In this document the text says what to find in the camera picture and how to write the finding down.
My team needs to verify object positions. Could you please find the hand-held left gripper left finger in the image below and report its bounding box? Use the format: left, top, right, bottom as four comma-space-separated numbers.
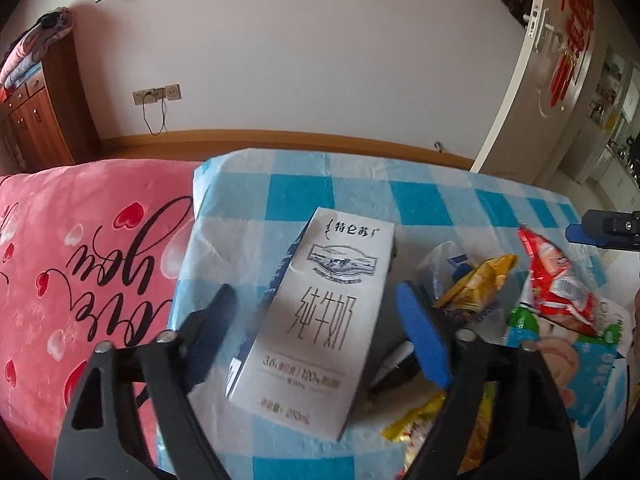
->
50, 284, 238, 480

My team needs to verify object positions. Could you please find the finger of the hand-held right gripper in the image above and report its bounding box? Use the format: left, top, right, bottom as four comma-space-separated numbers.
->
565, 209, 640, 252

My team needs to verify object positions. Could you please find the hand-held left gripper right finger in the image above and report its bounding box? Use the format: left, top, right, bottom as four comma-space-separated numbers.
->
395, 281, 583, 480

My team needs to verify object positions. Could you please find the white milk carton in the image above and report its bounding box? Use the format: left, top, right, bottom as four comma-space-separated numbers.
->
225, 206, 397, 438

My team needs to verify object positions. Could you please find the white kitchen cabinet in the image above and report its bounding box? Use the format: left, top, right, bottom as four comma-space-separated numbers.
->
575, 130, 640, 186

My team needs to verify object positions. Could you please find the clear plastic wrapper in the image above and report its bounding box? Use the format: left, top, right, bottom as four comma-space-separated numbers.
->
417, 241, 476, 301

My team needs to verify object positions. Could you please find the yellow snack wrapper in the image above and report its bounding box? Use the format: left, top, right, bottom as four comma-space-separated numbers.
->
432, 254, 518, 311

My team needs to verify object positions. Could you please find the red snack wrapper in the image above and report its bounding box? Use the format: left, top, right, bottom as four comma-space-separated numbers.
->
516, 223, 601, 338

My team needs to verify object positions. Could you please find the yellow crumpled wrapper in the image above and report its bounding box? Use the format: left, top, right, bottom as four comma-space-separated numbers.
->
382, 390, 496, 480

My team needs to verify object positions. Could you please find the green and white packet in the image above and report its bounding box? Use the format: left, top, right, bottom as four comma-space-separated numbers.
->
502, 300, 636, 361

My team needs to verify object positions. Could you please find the kitchen shelf with jars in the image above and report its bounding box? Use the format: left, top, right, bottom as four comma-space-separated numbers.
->
587, 47, 626, 126

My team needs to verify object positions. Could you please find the cream door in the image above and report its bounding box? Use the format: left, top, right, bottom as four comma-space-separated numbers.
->
470, 0, 608, 186

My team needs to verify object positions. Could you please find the blue cartoon packet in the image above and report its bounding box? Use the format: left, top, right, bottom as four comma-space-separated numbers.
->
502, 335, 628, 428

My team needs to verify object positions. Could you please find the pink heart print blanket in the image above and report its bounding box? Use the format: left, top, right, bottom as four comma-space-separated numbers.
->
0, 159, 211, 461

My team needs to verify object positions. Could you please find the blue checkered tablecloth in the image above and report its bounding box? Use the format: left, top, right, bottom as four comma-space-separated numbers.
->
155, 147, 633, 480

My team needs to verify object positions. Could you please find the wooden skirting board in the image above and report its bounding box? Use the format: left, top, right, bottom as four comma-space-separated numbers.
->
97, 130, 476, 171

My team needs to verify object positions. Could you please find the red door decoration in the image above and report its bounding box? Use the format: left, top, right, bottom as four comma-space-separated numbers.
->
547, 0, 596, 108

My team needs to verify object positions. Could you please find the brown wooden cabinet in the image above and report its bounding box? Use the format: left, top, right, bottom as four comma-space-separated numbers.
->
0, 45, 101, 176

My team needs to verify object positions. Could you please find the pile of folded blankets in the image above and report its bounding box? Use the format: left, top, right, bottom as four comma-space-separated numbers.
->
0, 6, 76, 103

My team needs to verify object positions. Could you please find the silver door handle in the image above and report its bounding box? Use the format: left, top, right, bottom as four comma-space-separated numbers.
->
524, 7, 558, 53

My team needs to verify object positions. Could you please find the black power cable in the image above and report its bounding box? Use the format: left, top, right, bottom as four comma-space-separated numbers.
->
141, 97, 166, 136

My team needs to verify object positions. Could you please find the beige wall socket with plugs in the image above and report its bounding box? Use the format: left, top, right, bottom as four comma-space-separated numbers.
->
132, 87, 166, 107

